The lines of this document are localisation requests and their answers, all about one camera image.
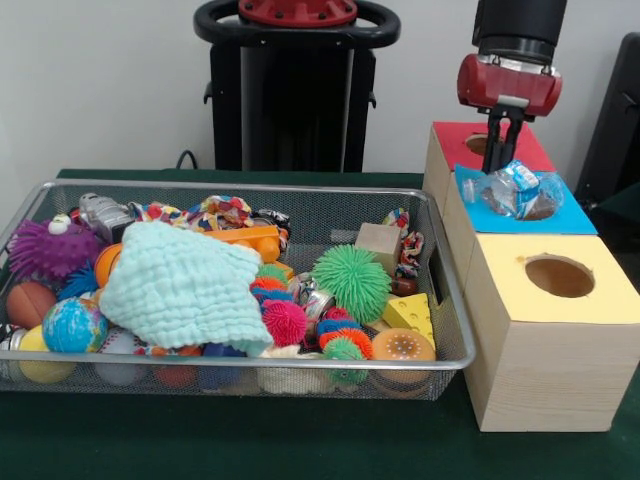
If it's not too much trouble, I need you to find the orange basketball toy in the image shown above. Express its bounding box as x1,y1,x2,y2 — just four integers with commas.
93,243,124,289

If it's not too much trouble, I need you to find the purple spiky ball with eyes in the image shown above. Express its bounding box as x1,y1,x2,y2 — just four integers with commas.
8,214,104,281

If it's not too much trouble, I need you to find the plain wooden cube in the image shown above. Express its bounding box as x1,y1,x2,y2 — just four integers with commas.
354,223,404,264

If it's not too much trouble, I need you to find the toy burger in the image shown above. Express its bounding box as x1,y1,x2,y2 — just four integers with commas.
370,327,437,399

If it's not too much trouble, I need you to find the wooden box with three holes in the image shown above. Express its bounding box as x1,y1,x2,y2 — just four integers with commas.
422,120,640,432

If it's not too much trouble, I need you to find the crushed clear plastic bottle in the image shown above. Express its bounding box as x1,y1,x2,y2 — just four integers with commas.
460,159,565,220

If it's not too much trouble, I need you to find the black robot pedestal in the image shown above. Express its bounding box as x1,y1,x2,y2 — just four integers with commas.
193,0,401,174

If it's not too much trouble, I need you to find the plain green spiky ball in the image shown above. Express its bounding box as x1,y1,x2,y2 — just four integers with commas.
312,243,392,324

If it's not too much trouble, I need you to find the brown toy football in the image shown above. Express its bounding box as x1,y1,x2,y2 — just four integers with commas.
5,281,58,330

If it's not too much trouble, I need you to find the dark green table cloth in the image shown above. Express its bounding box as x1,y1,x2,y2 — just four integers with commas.
0,168,640,480

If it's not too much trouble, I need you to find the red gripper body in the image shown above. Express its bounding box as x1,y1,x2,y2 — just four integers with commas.
457,53,564,121

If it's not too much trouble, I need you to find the wire mesh bin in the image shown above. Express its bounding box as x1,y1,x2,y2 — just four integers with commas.
0,178,476,401

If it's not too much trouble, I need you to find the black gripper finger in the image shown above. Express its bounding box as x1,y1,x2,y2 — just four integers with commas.
502,118,525,169
483,115,504,174

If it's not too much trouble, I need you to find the yellow toy cheese wedge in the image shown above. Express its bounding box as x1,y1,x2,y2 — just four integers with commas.
382,292,435,346

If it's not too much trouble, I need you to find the mint green cloth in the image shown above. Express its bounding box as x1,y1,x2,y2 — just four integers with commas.
98,221,275,357

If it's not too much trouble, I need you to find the orange plastic toy block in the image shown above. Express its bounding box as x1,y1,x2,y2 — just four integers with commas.
204,224,281,264

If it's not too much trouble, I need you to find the globe print ball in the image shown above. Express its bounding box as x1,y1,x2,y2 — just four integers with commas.
42,296,110,354

